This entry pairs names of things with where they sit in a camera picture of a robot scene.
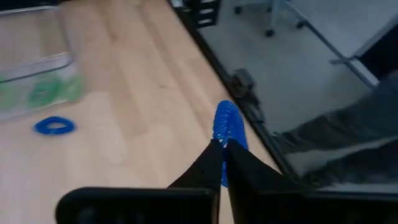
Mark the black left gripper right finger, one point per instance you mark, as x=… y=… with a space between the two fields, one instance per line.
x=248 y=174

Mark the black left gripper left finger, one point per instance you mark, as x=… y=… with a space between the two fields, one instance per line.
x=205 y=171

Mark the person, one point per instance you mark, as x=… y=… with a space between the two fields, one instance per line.
x=342 y=124

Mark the office chair base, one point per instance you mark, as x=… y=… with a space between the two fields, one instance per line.
x=273 y=12

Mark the clear plastic bin straight walls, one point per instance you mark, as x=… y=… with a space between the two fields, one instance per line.
x=18 y=46

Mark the black aluminium table frame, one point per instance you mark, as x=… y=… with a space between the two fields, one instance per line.
x=244 y=82

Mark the black desk frame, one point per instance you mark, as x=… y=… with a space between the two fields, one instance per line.
x=349 y=59

